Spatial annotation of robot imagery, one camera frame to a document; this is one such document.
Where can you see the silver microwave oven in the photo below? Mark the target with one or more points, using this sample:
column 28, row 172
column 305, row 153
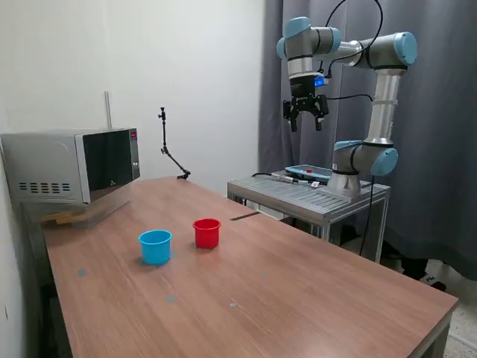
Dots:
column 44, row 160

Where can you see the aluminium frame cart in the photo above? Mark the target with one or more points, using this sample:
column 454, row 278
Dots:
column 298, row 195

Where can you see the black trouser leg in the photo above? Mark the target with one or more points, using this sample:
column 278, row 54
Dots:
column 413, row 266

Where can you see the grey curtain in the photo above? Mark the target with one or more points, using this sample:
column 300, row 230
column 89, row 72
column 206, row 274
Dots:
column 439, row 112

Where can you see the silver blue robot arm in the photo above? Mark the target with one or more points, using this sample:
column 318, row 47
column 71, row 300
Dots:
column 384, row 93

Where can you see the wrist camera on white mount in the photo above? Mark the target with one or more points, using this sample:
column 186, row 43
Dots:
column 321, row 81

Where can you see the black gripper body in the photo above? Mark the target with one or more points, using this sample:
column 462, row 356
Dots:
column 302, row 88

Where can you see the blue rimmed teach pendant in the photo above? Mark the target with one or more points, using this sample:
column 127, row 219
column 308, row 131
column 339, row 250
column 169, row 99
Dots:
column 316, row 173

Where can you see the red plastic cup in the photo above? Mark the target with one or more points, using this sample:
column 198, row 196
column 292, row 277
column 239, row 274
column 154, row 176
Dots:
column 206, row 236

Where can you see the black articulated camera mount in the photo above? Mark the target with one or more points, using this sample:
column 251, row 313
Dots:
column 164, row 134

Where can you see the blue plastic cup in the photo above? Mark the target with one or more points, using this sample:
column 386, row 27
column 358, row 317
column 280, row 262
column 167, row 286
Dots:
column 154, row 250

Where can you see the black white shoe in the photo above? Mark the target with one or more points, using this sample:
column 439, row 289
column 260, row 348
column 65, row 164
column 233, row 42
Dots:
column 435, row 282

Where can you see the grey tape strip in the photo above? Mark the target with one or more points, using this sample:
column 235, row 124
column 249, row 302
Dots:
column 243, row 216

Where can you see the thin metal rod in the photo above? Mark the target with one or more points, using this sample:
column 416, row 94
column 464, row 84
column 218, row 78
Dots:
column 108, row 108

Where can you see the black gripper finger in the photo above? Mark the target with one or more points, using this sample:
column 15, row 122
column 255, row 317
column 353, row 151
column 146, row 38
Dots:
column 290, row 112
column 320, row 108

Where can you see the light wooden block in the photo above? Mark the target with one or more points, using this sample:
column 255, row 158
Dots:
column 65, row 219

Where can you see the round blue-grey sticker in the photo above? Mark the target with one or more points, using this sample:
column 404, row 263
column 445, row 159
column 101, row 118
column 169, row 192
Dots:
column 81, row 272

